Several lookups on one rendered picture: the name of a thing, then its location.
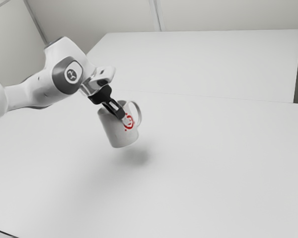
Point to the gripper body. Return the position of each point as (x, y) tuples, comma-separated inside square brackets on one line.
[(100, 96)]

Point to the white mug with red print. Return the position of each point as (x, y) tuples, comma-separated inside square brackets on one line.
[(121, 131)]

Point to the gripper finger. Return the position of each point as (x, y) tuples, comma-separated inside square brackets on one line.
[(116, 110)]

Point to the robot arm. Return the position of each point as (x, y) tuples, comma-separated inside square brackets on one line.
[(39, 84)]

